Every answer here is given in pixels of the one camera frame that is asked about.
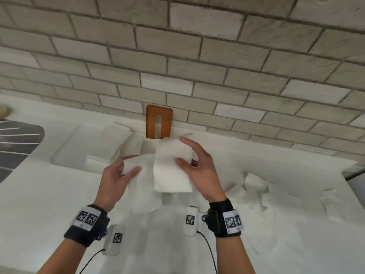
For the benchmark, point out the person's right hand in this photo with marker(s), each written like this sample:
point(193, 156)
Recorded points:
point(205, 179)

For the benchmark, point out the person's left hand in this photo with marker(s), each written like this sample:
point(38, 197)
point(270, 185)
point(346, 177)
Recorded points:
point(112, 185)

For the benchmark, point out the person's right thumb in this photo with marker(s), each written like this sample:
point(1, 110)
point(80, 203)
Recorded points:
point(185, 166)

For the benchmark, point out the person's left thumb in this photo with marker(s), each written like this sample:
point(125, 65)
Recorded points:
point(132, 173)

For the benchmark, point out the white paper napkin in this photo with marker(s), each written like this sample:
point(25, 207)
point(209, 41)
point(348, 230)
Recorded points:
point(171, 168)

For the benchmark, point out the white paper towel sheet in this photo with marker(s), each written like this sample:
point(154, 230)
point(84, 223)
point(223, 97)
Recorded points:
point(144, 182)

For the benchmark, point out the person's right forearm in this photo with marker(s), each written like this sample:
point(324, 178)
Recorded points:
point(233, 255)

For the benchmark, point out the person's left forearm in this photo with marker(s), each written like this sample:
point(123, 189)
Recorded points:
point(67, 258)

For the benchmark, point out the white recessed tray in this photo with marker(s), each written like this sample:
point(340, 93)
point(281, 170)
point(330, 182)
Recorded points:
point(85, 148)

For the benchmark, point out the brown wooden napkin holder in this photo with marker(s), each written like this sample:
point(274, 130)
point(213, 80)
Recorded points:
point(151, 122)

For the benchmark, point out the black right wristband with markers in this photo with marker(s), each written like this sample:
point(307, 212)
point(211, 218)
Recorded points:
point(223, 218)

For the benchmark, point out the black wristband with markers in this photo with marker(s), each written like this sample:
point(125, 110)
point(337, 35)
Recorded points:
point(223, 218)
point(85, 228)

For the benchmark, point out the black left wristband with markers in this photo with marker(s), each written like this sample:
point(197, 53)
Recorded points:
point(85, 228)

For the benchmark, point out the crumpled white paper sheet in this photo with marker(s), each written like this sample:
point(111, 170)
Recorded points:
point(265, 191)

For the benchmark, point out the grey striped mat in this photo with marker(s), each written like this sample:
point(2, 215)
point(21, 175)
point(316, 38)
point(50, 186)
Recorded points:
point(17, 148)

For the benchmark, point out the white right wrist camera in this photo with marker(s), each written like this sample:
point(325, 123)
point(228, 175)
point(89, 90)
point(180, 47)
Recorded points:
point(190, 221)

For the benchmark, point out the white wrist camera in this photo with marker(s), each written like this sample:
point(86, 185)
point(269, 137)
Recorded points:
point(115, 239)
point(190, 221)

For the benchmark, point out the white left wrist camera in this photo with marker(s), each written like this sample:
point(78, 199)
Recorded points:
point(115, 239)

